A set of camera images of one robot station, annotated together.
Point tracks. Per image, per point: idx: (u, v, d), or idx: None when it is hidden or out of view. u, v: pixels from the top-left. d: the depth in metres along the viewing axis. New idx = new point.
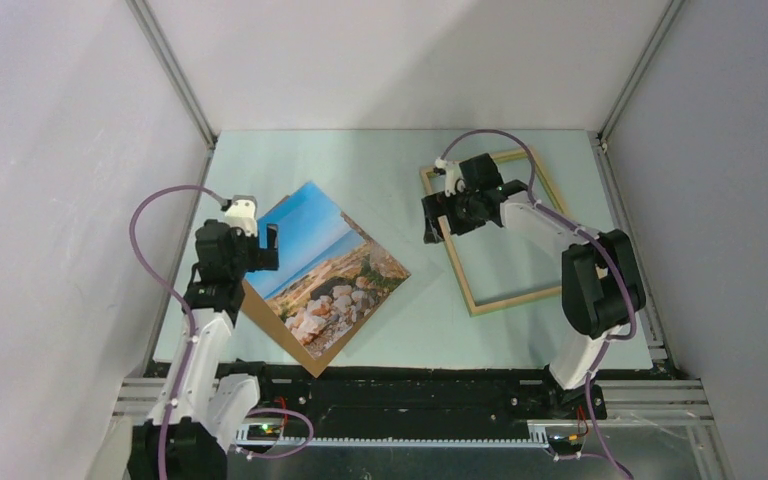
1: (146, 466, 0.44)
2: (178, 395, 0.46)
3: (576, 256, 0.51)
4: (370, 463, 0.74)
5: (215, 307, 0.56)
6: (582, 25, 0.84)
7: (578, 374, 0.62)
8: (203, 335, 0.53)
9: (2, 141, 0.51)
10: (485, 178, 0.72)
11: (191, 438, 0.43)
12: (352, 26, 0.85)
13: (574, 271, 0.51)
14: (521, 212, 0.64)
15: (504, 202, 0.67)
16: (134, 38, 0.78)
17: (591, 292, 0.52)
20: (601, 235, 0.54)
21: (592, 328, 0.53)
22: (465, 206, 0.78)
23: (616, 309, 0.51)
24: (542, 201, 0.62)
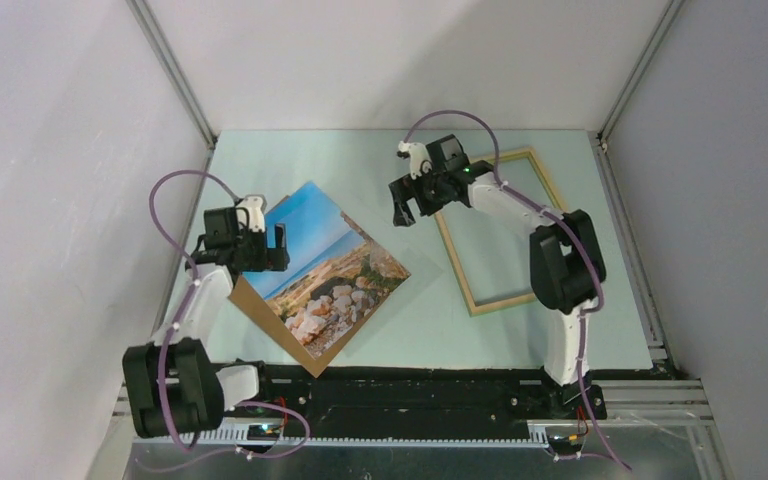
1: (145, 381, 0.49)
2: (180, 321, 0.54)
3: (544, 236, 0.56)
4: (370, 463, 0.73)
5: (217, 262, 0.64)
6: (581, 25, 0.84)
7: (568, 364, 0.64)
8: (205, 280, 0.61)
9: (2, 140, 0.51)
10: (453, 160, 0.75)
11: (191, 354, 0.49)
12: (352, 26, 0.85)
13: (540, 250, 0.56)
14: (490, 195, 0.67)
15: (473, 183, 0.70)
16: (134, 38, 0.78)
17: (558, 270, 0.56)
20: (565, 215, 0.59)
21: (563, 304, 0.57)
22: (435, 188, 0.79)
23: (583, 283, 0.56)
24: (508, 183, 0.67)
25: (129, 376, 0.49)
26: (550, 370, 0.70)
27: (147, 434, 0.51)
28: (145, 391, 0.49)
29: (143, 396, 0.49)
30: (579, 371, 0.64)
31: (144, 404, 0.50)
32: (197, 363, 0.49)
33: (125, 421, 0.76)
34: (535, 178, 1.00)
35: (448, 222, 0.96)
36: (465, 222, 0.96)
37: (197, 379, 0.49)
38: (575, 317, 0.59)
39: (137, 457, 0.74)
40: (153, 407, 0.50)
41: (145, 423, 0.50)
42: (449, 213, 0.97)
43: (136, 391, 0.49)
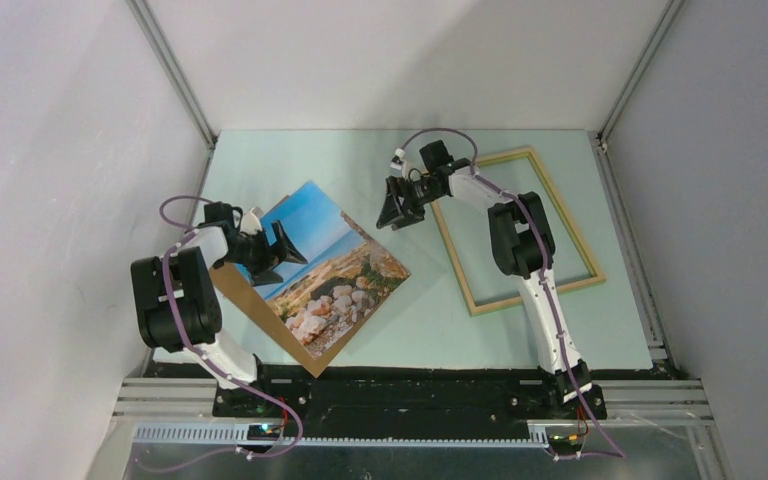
1: (150, 284, 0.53)
2: (183, 245, 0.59)
3: (499, 212, 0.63)
4: (370, 463, 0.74)
5: (215, 226, 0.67)
6: (581, 25, 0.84)
7: (552, 346, 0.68)
8: (204, 229, 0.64)
9: (1, 140, 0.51)
10: (440, 158, 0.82)
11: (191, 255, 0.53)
12: (352, 27, 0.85)
13: (497, 227, 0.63)
14: (463, 183, 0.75)
15: (451, 176, 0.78)
16: (134, 38, 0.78)
17: (510, 241, 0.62)
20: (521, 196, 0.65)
21: (515, 272, 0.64)
22: (426, 185, 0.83)
23: (532, 253, 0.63)
24: (479, 173, 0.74)
25: (135, 283, 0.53)
26: (543, 364, 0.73)
27: (153, 343, 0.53)
28: (150, 292, 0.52)
29: (147, 296, 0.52)
30: (563, 353, 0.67)
31: (149, 304, 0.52)
32: (196, 262, 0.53)
33: (125, 422, 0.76)
34: (535, 177, 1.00)
35: (448, 221, 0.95)
36: (465, 222, 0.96)
37: (199, 276, 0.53)
38: (539, 284, 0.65)
39: (137, 458, 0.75)
40: (157, 308, 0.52)
41: (150, 329, 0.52)
42: (449, 213, 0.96)
43: (141, 294, 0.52)
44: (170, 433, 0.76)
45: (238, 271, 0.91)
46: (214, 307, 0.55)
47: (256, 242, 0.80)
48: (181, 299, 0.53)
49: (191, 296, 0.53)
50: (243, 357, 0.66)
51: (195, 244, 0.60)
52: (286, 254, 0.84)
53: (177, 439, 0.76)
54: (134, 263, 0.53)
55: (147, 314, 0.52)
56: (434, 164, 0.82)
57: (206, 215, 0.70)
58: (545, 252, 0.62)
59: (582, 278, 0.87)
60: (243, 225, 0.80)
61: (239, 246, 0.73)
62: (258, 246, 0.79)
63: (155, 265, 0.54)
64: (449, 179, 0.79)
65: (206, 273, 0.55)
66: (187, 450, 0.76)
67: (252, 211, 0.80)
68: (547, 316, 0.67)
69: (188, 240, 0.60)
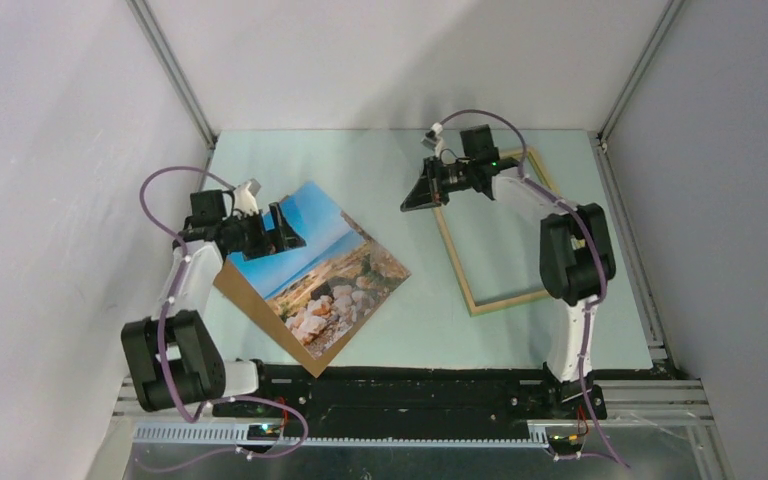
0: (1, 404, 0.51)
1: (144, 354, 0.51)
2: (175, 295, 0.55)
3: (554, 225, 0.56)
4: (370, 463, 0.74)
5: (205, 239, 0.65)
6: (580, 26, 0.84)
7: (570, 361, 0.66)
8: (196, 256, 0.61)
9: (1, 141, 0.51)
10: (485, 155, 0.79)
11: (188, 324, 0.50)
12: (352, 27, 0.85)
13: (551, 243, 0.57)
14: (511, 186, 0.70)
15: (497, 176, 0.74)
16: (134, 38, 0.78)
17: (565, 260, 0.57)
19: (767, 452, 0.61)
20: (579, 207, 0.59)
21: (568, 296, 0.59)
22: (463, 174, 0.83)
23: (588, 277, 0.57)
24: (530, 177, 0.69)
25: (128, 351, 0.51)
26: (551, 366, 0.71)
27: (150, 407, 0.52)
28: (146, 364, 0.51)
29: (144, 368, 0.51)
30: (579, 369, 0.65)
31: (147, 377, 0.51)
32: (195, 332, 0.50)
33: (125, 421, 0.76)
34: (535, 178, 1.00)
35: (449, 222, 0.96)
36: (465, 223, 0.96)
37: (198, 348, 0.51)
38: (581, 311, 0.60)
39: (138, 457, 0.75)
40: (156, 379, 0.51)
41: (148, 396, 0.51)
42: (450, 214, 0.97)
43: (137, 364, 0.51)
44: (170, 433, 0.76)
45: (237, 272, 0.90)
46: (215, 370, 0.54)
47: (248, 224, 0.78)
48: (180, 368, 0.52)
49: (193, 368, 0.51)
50: (243, 379, 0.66)
51: (188, 290, 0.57)
52: (282, 246, 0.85)
53: (177, 439, 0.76)
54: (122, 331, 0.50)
55: (146, 385, 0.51)
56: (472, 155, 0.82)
57: (195, 209, 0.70)
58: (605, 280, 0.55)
59: None
60: (238, 205, 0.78)
61: (233, 233, 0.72)
62: (252, 228, 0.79)
63: (148, 329, 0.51)
64: (492, 180, 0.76)
65: (206, 336, 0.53)
66: (187, 450, 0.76)
67: (244, 189, 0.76)
68: (575, 338, 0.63)
69: (179, 283, 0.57)
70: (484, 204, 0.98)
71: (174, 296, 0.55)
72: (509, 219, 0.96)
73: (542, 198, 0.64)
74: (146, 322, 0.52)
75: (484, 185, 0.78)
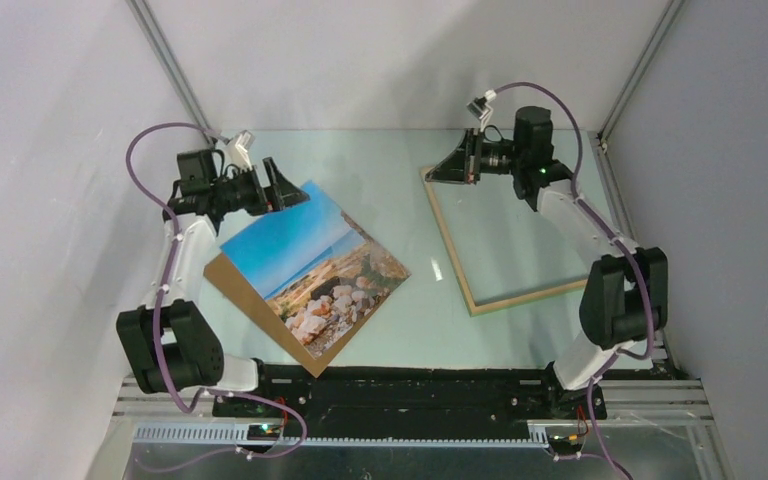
0: (0, 404, 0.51)
1: (142, 346, 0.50)
2: (169, 282, 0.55)
3: (610, 269, 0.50)
4: (370, 463, 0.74)
5: (196, 213, 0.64)
6: (579, 26, 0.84)
7: (581, 377, 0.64)
8: (188, 233, 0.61)
9: (1, 142, 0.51)
10: (536, 153, 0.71)
11: (186, 315, 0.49)
12: (352, 27, 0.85)
13: (599, 281, 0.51)
14: (561, 204, 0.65)
15: (545, 189, 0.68)
16: (134, 39, 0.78)
17: (613, 307, 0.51)
19: (767, 452, 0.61)
20: (638, 250, 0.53)
21: (607, 343, 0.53)
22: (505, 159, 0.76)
23: (635, 328, 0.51)
24: (584, 199, 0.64)
25: (124, 343, 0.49)
26: (558, 370, 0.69)
27: (149, 390, 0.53)
28: (143, 355, 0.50)
29: (143, 359, 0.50)
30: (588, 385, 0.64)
31: (146, 366, 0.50)
32: (191, 322, 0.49)
33: (126, 422, 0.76)
34: None
35: (449, 222, 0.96)
36: (465, 223, 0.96)
37: (195, 339, 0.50)
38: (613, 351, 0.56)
39: (137, 457, 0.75)
40: (154, 367, 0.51)
41: (146, 380, 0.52)
42: (450, 215, 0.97)
43: (134, 353, 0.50)
44: (171, 433, 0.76)
45: (237, 272, 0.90)
46: (213, 355, 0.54)
47: (240, 181, 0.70)
48: (178, 356, 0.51)
49: (191, 357, 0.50)
50: (243, 373, 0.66)
51: (181, 275, 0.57)
52: (280, 206, 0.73)
53: (177, 439, 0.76)
54: (117, 320, 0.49)
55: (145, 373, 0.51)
56: (522, 145, 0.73)
57: (185, 174, 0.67)
58: (653, 330, 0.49)
59: (581, 278, 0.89)
60: (232, 159, 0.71)
61: (223, 196, 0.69)
62: (246, 186, 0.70)
63: (144, 320, 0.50)
64: (538, 191, 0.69)
65: (203, 323, 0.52)
66: (187, 450, 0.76)
67: (239, 144, 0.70)
68: (597, 363, 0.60)
69: (170, 271, 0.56)
70: (483, 203, 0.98)
71: (168, 284, 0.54)
72: (509, 219, 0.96)
73: (596, 226, 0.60)
74: (141, 310, 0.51)
75: (529, 193, 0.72)
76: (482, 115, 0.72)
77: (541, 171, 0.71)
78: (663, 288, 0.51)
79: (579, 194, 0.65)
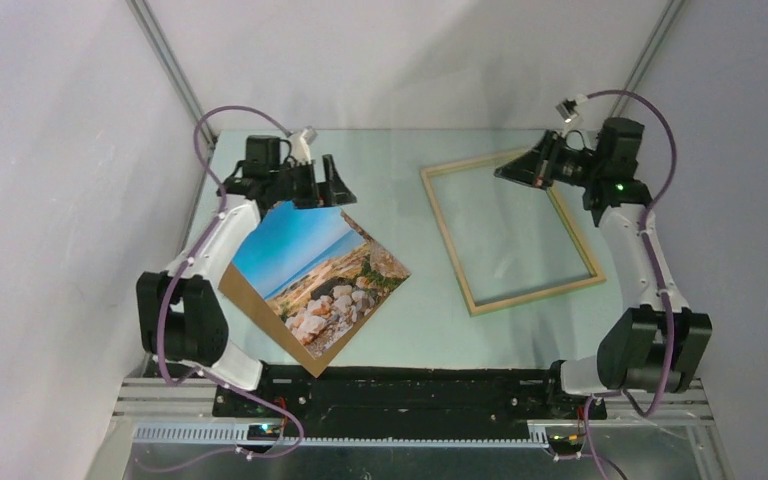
0: None
1: (152, 309, 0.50)
2: (195, 256, 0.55)
3: (645, 323, 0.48)
4: (370, 463, 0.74)
5: (247, 196, 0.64)
6: (580, 25, 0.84)
7: (585, 391, 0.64)
8: (230, 214, 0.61)
9: (2, 141, 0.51)
10: (614, 166, 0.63)
11: (196, 292, 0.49)
12: (353, 26, 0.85)
13: (628, 329, 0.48)
14: (623, 231, 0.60)
15: (614, 210, 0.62)
16: (134, 37, 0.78)
17: (632, 358, 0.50)
19: (767, 452, 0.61)
20: (684, 310, 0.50)
21: (615, 384, 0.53)
22: (576, 169, 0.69)
23: (648, 380, 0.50)
24: (649, 233, 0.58)
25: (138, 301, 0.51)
26: (565, 371, 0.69)
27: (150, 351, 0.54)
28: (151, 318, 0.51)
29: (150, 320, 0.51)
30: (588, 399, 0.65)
31: (150, 328, 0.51)
32: (201, 300, 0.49)
33: (125, 422, 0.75)
34: None
35: (449, 222, 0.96)
36: (465, 224, 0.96)
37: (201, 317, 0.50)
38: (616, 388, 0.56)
39: (137, 458, 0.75)
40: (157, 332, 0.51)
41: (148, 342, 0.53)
42: (450, 215, 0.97)
43: (144, 312, 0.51)
44: (171, 433, 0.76)
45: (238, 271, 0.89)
46: (214, 334, 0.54)
47: (299, 173, 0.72)
48: (181, 329, 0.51)
49: (192, 332, 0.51)
50: (243, 370, 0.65)
51: (210, 252, 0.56)
52: (331, 203, 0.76)
53: (177, 439, 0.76)
54: (139, 278, 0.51)
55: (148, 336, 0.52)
56: (603, 155, 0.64)
57: (248, 157, 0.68)
58: (664, 392, 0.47)
59: (581, 278, 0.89)
60: (292, 151, 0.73)
61: (278, 184, 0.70)
62: (303, 178, 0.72)
63: (160, 286, 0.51)
64: (608, 210, 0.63)
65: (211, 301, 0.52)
66: (187, 450, 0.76)
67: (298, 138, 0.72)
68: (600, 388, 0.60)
69: (203, 245, 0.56)
70: (483, 204, 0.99)
71: (193, 258, 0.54)
72: (509, 219, 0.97)
73: (648, 266, 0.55)
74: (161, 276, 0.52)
75: (598, 205, 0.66)
76: (567, 120, 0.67)
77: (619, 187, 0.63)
78: (692, 353, 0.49)
79: (648, 226, 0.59)
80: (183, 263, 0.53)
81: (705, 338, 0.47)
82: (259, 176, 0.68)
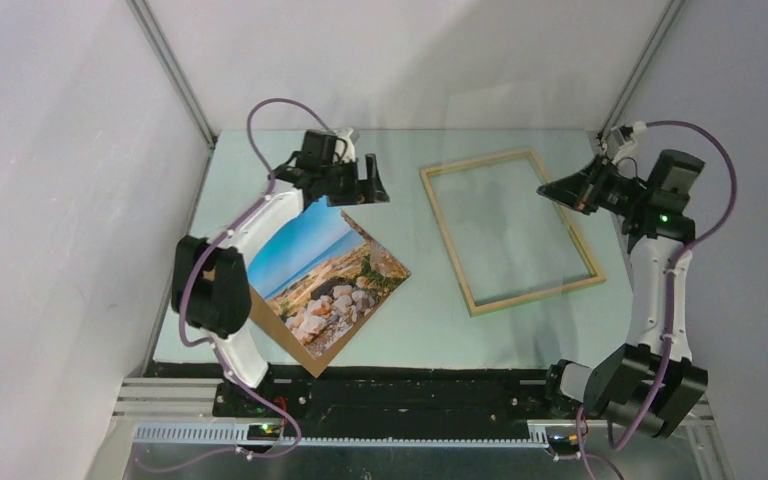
0: None
1: (186, 269, 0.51)
2: (235, 230, 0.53)
3: (637, 363, 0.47)
4: (370, 463, 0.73)
5: (294, 183, 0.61)
6: (580, 24, 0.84)
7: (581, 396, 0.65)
8: (276, 198, 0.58)
9: (3, 141, 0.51)
10: (659, 198, 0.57)
11: (230, 262, 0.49)
12: (353, 27, 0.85)
13: (619, 363, 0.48)
14: (649, 263, 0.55)
15: (647, 240, 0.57)
16: (134, 38, 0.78)
17: (615, 393, 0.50)
19: (767, 452, 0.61)
20: (683, 362, 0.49)
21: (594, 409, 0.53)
22: (622, 200, 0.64)
23: (625, 413, 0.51)
24: (678, 274, 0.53)
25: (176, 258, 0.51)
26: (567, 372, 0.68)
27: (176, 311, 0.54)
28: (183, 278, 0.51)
29: (182, 279, 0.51)
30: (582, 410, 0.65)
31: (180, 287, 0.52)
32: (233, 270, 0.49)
33: (126, 421, 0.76)
34: (535, 177, 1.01)
35: (449, 222, 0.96)
36: (466, 224, 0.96)
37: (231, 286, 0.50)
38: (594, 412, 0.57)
39: (137, 457, 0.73)
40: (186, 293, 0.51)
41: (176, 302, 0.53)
42: (450, 215, 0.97)
43: (177, 270, 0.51)
44: (170, 433, 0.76)
45: None
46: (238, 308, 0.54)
47: (343, 169, 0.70)
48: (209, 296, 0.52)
49: (218, 300, 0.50)
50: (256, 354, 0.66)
51: (251, 229, 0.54)
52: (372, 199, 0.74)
53: (176, 439, 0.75)
54: (182, 238, 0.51)
55: (178, 295, 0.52)
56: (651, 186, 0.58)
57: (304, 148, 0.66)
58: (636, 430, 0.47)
59: (581, 278, 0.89)
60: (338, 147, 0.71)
61: (328, 179, 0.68)
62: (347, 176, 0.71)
63: (199, 249, 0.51)
64: (642, 241, 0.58)
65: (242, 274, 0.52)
66: (187, 450, 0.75)
67: (345, 134, 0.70)
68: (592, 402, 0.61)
69: (245, 220, 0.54)
70: (483, 204, 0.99)
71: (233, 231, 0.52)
72: (509, 219, 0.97)
73: (661, 303, 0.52)
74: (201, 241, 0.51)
75: (635, 230, 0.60)
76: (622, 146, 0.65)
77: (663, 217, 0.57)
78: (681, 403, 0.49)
79: (680, 265, 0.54)
80: (222, 234, 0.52)
81: (697, 392, 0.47)
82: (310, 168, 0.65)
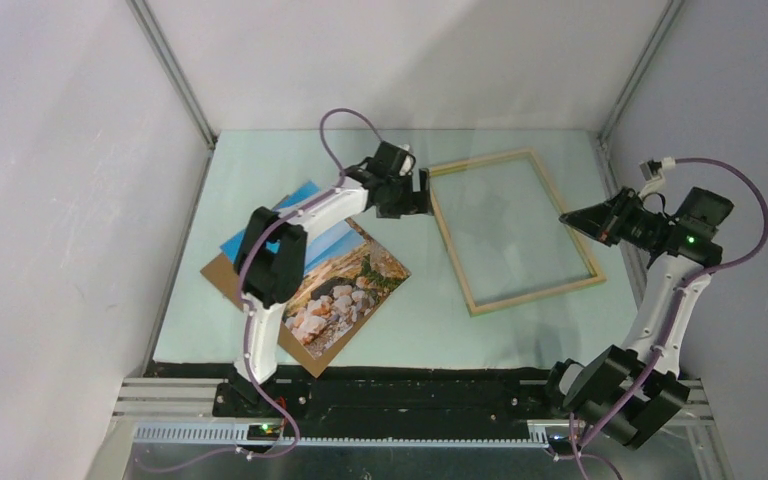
0: None
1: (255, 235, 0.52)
2: (305, 212, 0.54)
3: (620, 364, 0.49)
4: (370, 463, 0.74)
5: (364, 184, 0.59)
6: (580, 26, 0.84)
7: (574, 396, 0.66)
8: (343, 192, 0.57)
9: (2, 140, 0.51)
10: (692, 225, 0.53)
11: (293, 239, 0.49)
12: (352, 26, 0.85)
13: (603, 363, 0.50)
14: (661, 278, 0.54)
15: (668, 257, 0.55)
16: (134, 38, 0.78)
17: (594, 392, 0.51)
19: (767, 452, 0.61)
20: (667, 374, 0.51)
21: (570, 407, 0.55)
22: (646, 233, 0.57)
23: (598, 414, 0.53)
24: (687, 294, 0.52)
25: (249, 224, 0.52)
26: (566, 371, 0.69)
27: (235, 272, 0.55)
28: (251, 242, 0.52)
29: (249, 244, 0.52)
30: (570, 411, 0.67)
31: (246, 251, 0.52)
32: (293, 249, 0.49)
33: (125, 421, 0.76)
34: (535, 177, 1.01)
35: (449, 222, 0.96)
36: (466, 224, 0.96)
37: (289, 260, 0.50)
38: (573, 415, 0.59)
39: (137, 458, 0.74)
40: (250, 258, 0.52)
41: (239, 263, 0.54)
42: (450, 215, 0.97)
43: (248, 233, 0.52)
44: (171, 433, 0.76)
45: None
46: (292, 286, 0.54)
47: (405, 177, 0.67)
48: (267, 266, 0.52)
49: (276, 271, 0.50)
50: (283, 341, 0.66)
51: (318, 214, 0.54)
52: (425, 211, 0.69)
53: (177, 439, 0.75)
54: (259, 207, 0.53)
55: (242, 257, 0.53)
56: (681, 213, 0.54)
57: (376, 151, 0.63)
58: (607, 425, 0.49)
59: (581, 278, 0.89)
60: None
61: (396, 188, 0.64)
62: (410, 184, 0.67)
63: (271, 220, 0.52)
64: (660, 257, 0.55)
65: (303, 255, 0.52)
66: (187, 450, 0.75)
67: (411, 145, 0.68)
68: None
69: (316, 204, 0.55)
70: (483, 204, 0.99)
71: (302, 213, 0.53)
72: (508, 219, 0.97)
73: (662, 314, 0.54)
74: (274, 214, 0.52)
75: (655, 249, 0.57)
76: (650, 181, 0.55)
77: (689, 239, 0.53)
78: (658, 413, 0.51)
79: (693, 286, 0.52)
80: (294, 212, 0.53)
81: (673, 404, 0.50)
82: (380, 171, 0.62)
